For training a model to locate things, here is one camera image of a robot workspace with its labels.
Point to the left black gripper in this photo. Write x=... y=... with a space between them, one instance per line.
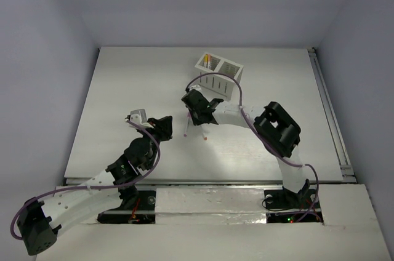
x=162 y=127

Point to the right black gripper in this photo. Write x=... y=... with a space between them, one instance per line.
x=197 y=120

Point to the purple capped white marker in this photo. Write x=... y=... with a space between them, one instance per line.
x=187 y=123

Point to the yellow capped white marker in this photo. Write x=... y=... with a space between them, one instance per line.
x=205 y=60

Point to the salmon capped white marker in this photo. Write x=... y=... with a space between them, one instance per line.
x=209 y=62

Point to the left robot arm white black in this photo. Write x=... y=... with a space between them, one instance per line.
x=42 y=219

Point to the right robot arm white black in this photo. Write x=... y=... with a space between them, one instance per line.
x=272 y=125

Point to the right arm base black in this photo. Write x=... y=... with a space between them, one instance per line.
x=284 y=206

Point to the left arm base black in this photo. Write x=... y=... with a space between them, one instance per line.
x=138 y=209

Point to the white two-compartment pen holder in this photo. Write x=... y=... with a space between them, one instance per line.
x=224 y=71

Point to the white foam block centre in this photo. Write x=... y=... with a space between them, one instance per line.
x=211 y=206

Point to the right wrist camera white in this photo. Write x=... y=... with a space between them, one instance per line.
x=194 y=87

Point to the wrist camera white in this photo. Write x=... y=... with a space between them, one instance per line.
x=194 y=87
x=138 y=119

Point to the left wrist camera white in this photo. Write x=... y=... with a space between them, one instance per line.
x=138 y=119

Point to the aluminium rail front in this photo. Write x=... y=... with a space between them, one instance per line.
x=148 y=181

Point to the aluminium rail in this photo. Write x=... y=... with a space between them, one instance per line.
x=148 y=181
x=346 y=168

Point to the aluminium rail right side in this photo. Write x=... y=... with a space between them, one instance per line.
x=346 y=168

